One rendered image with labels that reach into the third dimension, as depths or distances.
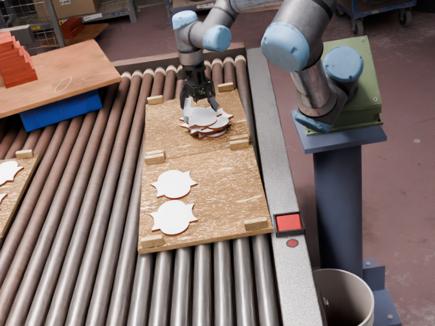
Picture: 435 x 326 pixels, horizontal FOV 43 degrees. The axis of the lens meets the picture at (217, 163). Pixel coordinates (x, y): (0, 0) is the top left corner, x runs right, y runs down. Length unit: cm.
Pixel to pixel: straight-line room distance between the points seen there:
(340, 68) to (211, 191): 52
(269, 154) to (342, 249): 62
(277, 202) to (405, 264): 123
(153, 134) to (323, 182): 63
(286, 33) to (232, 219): 51
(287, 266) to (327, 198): 74
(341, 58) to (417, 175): 160
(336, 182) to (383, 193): 108
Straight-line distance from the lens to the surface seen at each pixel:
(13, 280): 155
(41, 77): 234
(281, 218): 147
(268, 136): 184
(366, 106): 190
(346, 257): 224
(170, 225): 149
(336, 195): 204
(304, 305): 127
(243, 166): 167
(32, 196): 183
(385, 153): 337
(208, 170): 168
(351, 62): 169
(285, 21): 128
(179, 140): 186
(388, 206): 298
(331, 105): 161
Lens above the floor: 187
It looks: 33 degrees down
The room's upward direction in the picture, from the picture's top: 10 degrees counter-clockwise
